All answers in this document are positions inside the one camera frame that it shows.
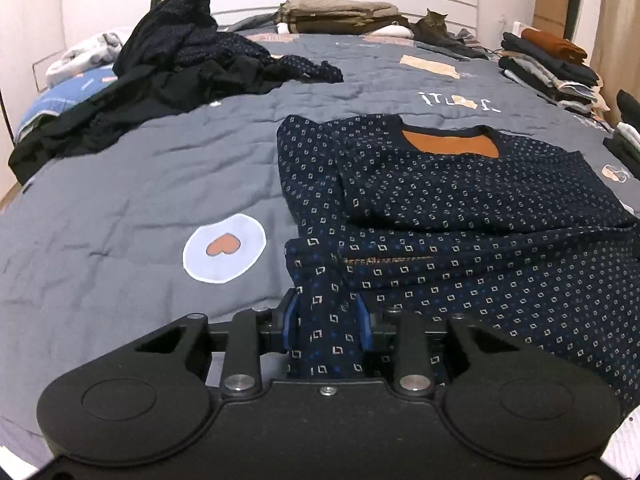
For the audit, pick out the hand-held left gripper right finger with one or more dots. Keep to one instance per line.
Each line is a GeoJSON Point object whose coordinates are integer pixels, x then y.
{"type": "Point", "coordinates": [364, 322]}

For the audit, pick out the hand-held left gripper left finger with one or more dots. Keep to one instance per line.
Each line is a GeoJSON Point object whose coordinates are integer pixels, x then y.
{"type": "Point", "coordinates": [290, 320]}

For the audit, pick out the navy patterned sweater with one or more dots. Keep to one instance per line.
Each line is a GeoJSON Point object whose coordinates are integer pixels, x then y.
{"type": "Point", "coordinates": [475, 200]}

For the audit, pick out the tall stack of folded clothes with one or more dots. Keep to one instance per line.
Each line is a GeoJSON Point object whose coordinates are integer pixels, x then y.
{"type": "Point", "coordinates": [550, 70]}

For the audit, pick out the low stack of dark clothes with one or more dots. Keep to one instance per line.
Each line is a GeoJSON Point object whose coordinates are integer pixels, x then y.
{"type": "Point", "coordinates": [627, 145]}

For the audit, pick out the grey quilted bedspread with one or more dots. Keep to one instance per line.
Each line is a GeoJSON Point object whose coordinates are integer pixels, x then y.
{"type": "Point", "coordinates": [150, 185]}

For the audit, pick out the black garment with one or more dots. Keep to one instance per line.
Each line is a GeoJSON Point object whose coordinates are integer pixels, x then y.
{"type": "Point", "coordinates": [150, 100]}

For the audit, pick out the dark grey garment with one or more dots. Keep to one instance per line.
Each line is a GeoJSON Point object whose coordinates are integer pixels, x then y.
{"type": "Point", "coordinates": [450, 47]}

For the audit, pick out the white pillow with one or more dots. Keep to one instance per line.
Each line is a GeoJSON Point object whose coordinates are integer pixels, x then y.
{"type": "Point", "coordinates": [395, 31]}

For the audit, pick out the folded dark brown blanket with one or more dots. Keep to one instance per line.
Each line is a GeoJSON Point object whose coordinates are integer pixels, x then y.
{"type": "Point", "coordinates": [340, 26]}

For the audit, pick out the grey pillow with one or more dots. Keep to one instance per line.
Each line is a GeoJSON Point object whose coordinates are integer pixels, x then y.
{"type": "Point", "coordinates": [255, 22]}

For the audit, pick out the folded khaki blanket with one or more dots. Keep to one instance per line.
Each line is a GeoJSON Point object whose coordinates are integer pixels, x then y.
{"type": "Point", "coordinates": [330, 7]}

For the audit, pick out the blue pillow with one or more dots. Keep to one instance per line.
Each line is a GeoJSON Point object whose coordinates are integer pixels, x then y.
{"type": "Point", "coordinates": [65, 95]}

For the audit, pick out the white garment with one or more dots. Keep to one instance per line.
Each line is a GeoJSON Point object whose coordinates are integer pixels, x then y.
{"type": "Point", "coordinates": [80, 57]}

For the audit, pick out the beige curtain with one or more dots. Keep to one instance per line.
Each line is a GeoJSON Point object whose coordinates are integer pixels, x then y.
{"type": "Point", "coordinates": [620, 35]}

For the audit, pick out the white wardrobe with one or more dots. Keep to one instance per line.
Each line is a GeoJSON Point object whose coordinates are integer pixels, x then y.
{"type": "Point", "coordinates": [30, 25]}

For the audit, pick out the white wall socket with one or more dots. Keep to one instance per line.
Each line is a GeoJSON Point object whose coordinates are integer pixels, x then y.
{"type": "Point", "coordinates": [517, 27]}

